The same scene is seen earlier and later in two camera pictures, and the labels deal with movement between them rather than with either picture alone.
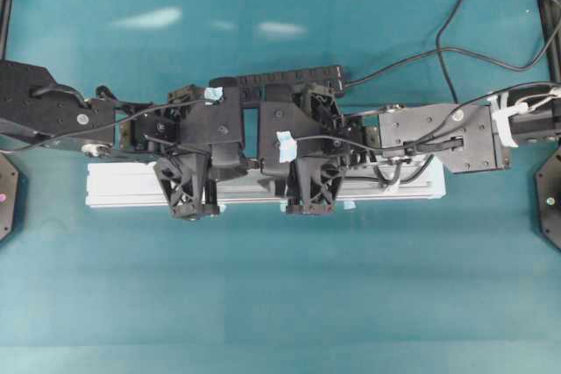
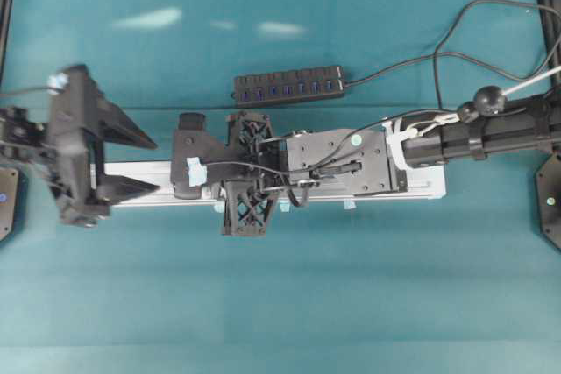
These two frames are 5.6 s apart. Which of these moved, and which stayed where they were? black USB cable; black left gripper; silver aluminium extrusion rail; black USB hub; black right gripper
Moved: black USB cable; black left gripper; black right gripper
Stayed: silver aluminium extrusion rail; black USB hub
